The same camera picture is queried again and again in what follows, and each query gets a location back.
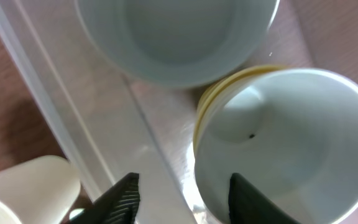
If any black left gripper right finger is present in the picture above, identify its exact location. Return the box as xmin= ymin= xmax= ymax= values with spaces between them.
xmin=228 ymin=173 xmax=298 ymax=224

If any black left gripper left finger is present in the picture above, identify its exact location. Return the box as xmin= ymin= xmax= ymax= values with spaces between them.
xmin=67 ymin=172 xmax=140 ymax=224

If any grey plastic cup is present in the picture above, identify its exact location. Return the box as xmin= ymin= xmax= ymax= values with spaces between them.
xmin=194 ymin=68 xmax=358 ymax=223

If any yellow plastic cup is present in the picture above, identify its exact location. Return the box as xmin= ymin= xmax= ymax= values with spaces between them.
xmin=193 ymin=65 xmax=288 ymax=155

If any grey-blue plastic bowl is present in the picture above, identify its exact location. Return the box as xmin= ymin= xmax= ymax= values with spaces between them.
xmin=75 ymin=0 xmax=279 ymax=88

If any white plastic cup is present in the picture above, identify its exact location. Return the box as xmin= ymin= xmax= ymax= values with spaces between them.
xmin=0 ymin=156 xmax=81 ymax=224

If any clear plastic container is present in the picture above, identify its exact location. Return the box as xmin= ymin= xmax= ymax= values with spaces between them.
xmin=0 ymin=0 xmax=313 ymax=224

